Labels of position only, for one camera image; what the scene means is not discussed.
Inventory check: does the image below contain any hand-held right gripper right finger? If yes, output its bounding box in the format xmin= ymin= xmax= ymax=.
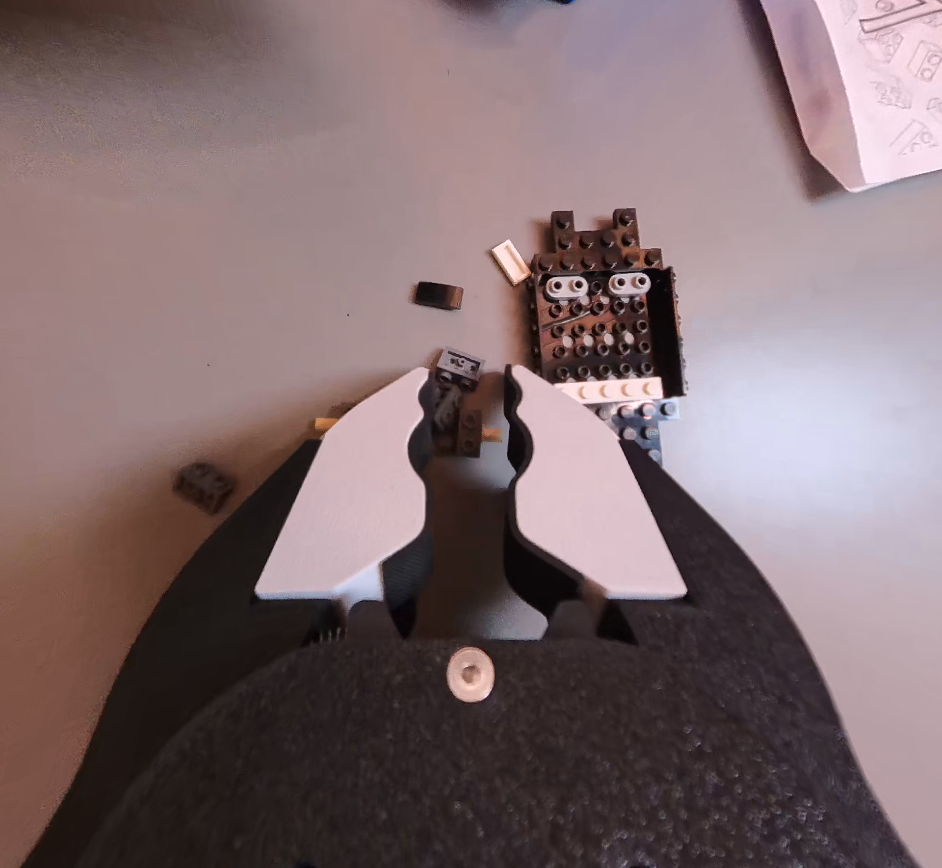
xmin=504 ymin=364 xmax=688 ymax=604

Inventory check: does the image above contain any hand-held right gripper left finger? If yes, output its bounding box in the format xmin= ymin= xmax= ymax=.
xmin=255 ymin=368 xmax=438 ymax=607

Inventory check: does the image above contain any black lego car chassis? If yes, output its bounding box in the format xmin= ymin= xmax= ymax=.
xmin=527 ymin=206 xmax=693 ymax=464

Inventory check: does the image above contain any small black lego piece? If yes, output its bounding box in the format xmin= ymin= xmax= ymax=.
xmin=414 ymin=280 xmax=465 ymax=313

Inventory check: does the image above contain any small dark grey lego brick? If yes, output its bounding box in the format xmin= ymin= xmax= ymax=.
xmin=173 ymin=461 xmax=236 ymax=516

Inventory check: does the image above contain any small pale flat lego tile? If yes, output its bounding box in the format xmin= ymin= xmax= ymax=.
xmin=489 ymin=238 xmax=531 ymax=285

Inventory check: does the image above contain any white printed paper bag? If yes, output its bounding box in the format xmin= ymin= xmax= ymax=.
xmin=733 ymin=0 xmax=942 ymax=192

